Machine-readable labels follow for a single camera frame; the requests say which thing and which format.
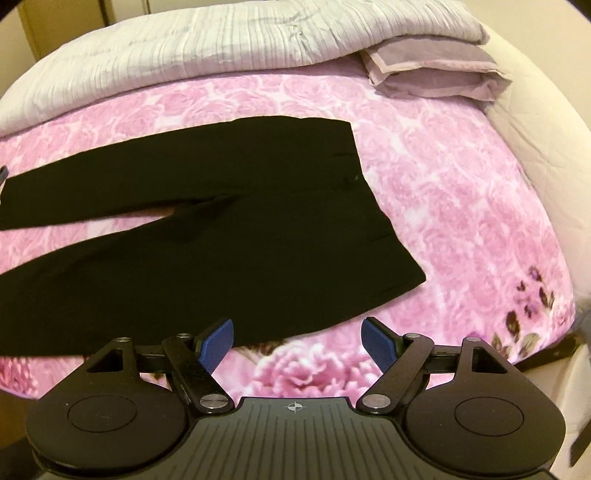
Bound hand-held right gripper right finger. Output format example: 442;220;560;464
360;316;509;414

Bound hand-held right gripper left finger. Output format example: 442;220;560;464
85;318;235;414

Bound black pants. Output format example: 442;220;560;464
0;115;427;358

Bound pink floral blanket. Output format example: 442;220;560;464
0;74;578;402

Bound beige wardrobe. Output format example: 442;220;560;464
18;0;116;61

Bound grey white ribbed quilt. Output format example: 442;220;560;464
0;0;490;134

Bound white mattress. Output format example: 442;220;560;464
480;25;591;462

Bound lilac pillow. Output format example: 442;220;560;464
359;45;514;103

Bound dark bed frame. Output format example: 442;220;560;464
522;335;583;370

